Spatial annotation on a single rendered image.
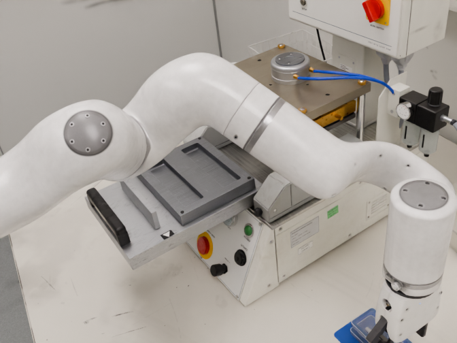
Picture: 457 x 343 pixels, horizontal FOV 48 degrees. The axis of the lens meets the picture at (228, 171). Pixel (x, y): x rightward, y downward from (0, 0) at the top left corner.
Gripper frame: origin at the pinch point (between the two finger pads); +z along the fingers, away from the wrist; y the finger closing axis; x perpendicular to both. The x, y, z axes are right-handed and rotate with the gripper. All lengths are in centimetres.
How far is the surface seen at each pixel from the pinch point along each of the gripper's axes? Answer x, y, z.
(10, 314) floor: 135, -65, 83
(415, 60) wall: 56, 66, -9
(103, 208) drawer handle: 43, -32, -18
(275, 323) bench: 19.9, -12.0, 7.8
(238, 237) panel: 34.1, -10.0, -3.5
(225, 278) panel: 34.1, -14.4, 5.9
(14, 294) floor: 144, -61, 83
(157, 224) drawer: 35.8, -25.2, -15.1
